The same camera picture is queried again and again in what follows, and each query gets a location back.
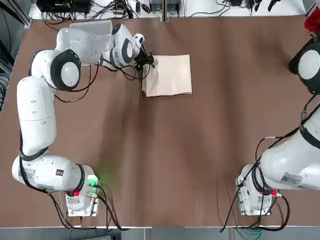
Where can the black finned power supply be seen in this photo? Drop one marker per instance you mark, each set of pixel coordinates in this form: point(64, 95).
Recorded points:
point(165, 4)

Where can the red artificial rose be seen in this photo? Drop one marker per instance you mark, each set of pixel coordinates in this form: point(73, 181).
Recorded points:
point(312, 23)
point(315, 8)

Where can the aluminium frame post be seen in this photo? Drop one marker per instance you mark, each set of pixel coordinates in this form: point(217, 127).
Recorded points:
point(166, 10)

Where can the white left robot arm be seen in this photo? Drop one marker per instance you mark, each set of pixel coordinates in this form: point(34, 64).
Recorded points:
point(37, 112)

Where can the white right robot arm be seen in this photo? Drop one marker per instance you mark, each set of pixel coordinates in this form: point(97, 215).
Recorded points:
point(282, 162)

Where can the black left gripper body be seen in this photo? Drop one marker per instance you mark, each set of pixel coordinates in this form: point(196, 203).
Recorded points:
point(142, 57)

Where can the black power adapter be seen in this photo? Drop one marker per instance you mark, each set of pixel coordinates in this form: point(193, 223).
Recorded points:
point(235, 2)

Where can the green rose leaf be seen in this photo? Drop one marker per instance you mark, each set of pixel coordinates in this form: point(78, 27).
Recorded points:
point(315, 37)

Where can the aluminium side rail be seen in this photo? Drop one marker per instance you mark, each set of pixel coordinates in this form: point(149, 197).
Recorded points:
point(25, 20)

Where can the cream tablecloth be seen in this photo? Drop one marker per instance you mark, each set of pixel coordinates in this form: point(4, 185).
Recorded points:
point(172, 75)

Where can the black flat electronics box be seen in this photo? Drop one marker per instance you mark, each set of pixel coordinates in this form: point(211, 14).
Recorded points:
point(62, 5)

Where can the black usb hub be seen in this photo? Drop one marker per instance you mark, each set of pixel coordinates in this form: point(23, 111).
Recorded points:
point(118, 9)

